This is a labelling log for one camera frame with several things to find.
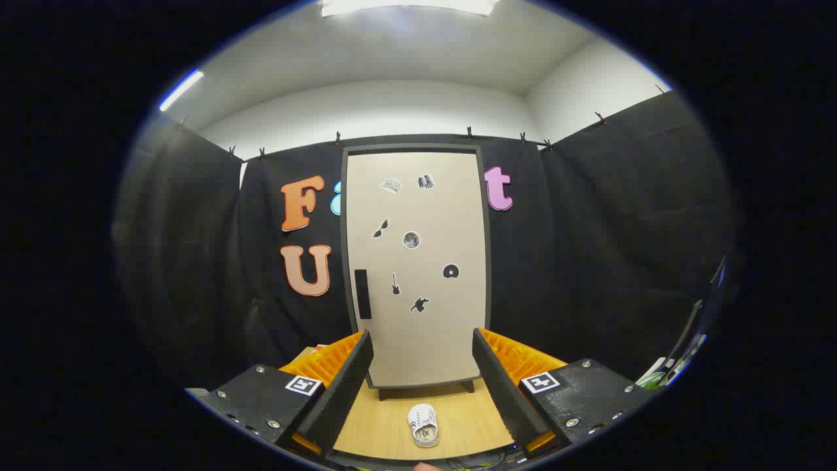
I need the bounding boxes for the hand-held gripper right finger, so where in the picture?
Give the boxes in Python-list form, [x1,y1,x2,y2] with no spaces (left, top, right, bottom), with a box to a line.
[471,327,656,457]

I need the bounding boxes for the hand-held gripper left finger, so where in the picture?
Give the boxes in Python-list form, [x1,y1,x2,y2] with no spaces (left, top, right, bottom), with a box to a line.
[195,329,375,457]

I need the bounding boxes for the white canvas shoe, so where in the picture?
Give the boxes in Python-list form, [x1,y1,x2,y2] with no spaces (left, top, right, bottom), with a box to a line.
[407,404,439,448]

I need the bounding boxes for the beige shoe cabinet door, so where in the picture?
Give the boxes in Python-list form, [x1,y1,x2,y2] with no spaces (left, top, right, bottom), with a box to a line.
[346,152,488,388]

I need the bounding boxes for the black cabinet door handle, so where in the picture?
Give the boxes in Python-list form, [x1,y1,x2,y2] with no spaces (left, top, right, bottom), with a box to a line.
[354,269,372,320]

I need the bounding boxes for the dark grey shoe cabinet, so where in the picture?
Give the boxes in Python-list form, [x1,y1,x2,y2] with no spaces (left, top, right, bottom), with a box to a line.
[341,143,492,401]

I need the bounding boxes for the white green clutter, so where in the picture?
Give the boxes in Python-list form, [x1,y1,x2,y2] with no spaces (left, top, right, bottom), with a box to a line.
[638,357,687,391]

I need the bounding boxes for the black backdrop cloth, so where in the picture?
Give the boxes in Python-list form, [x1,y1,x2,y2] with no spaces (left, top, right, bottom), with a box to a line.
[112,88,736,393]

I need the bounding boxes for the narrow ceiling light strip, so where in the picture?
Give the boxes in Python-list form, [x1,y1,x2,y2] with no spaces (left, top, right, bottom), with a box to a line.
[159,69,205,112]

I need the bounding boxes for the long ceiling light panel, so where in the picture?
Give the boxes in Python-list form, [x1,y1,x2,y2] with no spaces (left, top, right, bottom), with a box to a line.
[319,0,501,18]

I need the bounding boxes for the black cables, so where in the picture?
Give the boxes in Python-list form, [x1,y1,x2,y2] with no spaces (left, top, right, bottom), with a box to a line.
[448,451,524,470]

